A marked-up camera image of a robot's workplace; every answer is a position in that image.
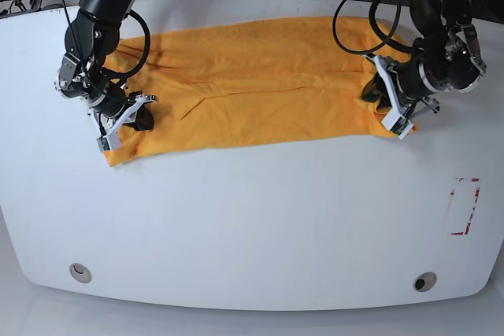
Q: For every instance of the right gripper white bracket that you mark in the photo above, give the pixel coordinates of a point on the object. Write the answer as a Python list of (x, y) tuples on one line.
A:
[(109, 106)]

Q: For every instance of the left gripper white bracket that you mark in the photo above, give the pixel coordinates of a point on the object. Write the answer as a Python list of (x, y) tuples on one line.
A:
[(406, 89)]

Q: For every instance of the yellow orange T-shirt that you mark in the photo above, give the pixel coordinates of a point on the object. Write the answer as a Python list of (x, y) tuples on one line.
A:
[(254, 83)]

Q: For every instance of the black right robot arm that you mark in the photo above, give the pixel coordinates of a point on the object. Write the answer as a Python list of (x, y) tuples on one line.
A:
[(89, 40)]

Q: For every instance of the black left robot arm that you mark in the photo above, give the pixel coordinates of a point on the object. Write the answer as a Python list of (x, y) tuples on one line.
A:
[(431, 18)]

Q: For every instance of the red tape rectangle marking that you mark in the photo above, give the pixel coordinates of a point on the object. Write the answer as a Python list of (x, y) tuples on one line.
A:
[(462, 205)]

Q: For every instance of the left grey table grommet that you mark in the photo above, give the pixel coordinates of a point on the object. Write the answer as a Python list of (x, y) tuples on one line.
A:
[(80, 273)]

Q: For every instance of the grey table grommet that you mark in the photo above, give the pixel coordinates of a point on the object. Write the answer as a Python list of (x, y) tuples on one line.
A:
[(425, 282), (80, 273)]

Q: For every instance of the right grey table grommet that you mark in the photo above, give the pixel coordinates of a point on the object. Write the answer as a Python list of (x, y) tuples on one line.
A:
[(425, 282)]

